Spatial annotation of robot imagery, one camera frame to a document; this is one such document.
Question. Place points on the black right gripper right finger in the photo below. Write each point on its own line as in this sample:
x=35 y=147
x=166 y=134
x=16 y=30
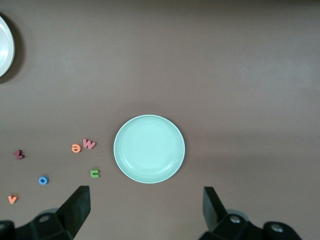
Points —
x=225 y=225

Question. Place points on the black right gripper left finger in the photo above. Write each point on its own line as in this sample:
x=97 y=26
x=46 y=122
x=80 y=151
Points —
x=62 y=220

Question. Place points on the green foam letter u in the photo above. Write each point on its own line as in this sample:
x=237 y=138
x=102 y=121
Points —
x=95 y=174

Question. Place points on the orange foam letter e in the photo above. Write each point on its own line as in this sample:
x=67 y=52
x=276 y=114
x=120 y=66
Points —
x=76 y=148

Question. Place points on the pink foam letter w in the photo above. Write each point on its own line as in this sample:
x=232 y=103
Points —
x=89 y=144

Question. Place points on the blue foam letter o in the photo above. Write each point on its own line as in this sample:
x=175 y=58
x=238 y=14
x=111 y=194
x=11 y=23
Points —
x=40 y=180

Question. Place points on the orange foam letter v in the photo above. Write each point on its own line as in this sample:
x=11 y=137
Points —
x=11 y=200

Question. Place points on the dark red foam letter z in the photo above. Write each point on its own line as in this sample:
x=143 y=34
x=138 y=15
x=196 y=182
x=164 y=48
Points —
x=19 y=155

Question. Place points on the mint green plate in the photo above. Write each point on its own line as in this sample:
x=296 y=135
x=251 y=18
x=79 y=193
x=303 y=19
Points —
x=149 y=149

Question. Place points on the brown table covering sheet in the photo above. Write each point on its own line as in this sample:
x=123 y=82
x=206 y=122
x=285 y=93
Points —
x=225 y=75

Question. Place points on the beige plate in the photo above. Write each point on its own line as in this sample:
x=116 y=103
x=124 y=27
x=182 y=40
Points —
x=5 y=45

